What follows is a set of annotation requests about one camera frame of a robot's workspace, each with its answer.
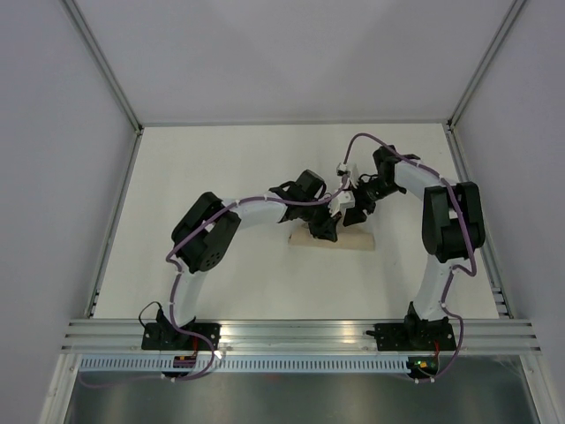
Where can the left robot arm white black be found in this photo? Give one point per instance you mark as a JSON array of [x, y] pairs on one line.
[[202, 238]]

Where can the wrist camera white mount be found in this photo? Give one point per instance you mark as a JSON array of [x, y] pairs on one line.
[[341, 203], [348, 173]]

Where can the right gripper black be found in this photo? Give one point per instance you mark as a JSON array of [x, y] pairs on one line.
[[357, 214]]

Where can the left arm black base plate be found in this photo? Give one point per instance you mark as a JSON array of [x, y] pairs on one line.
[[164, 338]]

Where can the aluminium frame post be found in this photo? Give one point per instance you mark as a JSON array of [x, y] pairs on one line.
[[94, 49], [504, 29]]

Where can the white slotted cable duct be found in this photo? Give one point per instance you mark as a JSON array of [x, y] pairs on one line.
[[248, 364]]

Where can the beige cloth napkin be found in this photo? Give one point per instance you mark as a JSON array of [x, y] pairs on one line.
[[351, 238]]

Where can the aluminium mounting rail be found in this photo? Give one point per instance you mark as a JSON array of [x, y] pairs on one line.
[[302, 337]]

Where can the right aluminium frame post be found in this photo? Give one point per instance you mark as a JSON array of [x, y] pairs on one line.
[[504, 29]]

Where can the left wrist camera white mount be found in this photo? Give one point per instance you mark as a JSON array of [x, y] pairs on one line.
[[341, 203]]

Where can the left aluminium frame post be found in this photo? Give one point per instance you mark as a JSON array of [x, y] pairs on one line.
[[94, 49]]

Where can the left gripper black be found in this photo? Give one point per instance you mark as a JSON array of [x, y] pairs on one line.
[[327, 228]]

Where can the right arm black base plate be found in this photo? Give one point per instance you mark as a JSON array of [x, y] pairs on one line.
[[397, 337]]

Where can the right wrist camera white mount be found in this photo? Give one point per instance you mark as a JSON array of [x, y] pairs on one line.
[[348, 173]]

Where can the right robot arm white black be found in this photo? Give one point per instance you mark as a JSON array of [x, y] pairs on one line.
[[452, 229]]

